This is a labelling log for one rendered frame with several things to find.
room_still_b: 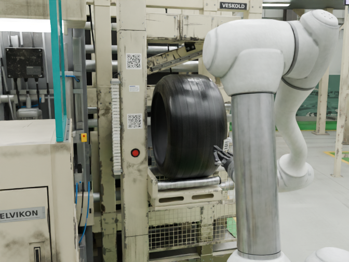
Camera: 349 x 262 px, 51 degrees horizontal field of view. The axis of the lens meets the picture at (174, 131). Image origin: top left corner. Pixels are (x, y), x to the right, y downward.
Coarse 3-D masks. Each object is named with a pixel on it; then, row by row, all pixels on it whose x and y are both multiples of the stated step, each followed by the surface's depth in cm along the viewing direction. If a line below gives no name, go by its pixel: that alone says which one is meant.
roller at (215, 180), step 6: (162, 180) 182; (168, 180) 182; (174, 180) 183; (180, 180) 183; (186, 180) 184; (192, 180) 184; (198, 180) 185; (204, 180) 186; (210, 180) 187; (216, 180) 187; (162, 186) 180; (168, 186) 181; (174, 186) 182; (180, 186) 183; (186, 186) 184; (192, 186) 185; (198, 186) 186
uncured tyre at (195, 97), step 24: (168, 96) 173; (192, 96) 171; (216, 96) 175; (168, 120) 171; (192, 120) 167; (216, 120) 170; (168, 144) 173; (192, 144) 168; (216, 144) 172; (168, 168) 179; (192, 168) 176; (216, 168) 182
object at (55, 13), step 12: (60, 0) 143; (60, 12) 144; (60, 24) 142; (60, 36) 135; (60, 48) 129; (60, 60) 124; (60, 72) 119; (60, 84) 97; (60, 96) 97; (60, 108) 98; (60, 120) 98; (60, 132) 99
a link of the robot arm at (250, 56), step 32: (224, 32) 81; (256, 32) 80; (288, 32) 82; (224, 64) 81; (256, 64) 80; (288, 64) 84; (256, 96) 82; (256, 128) 82; (256, 160) 82; (256, 192) 81; (256, 224) 81; (256, 256) 81
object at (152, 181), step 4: (148, 168) 194; (148, 172) 187; (148, 176) 184; (152, 176) 180; (148, 180) 184; (152, 180) 175; (156, 180) 175; (148, 184) 184; (152, 184) 175; (156, 184) 175; (148, 188) 185; (152, 188) 175; (156, 188) 175; (152, 192) 175; (156, 192) 176; (152, 196) 176; (156, 196) 176
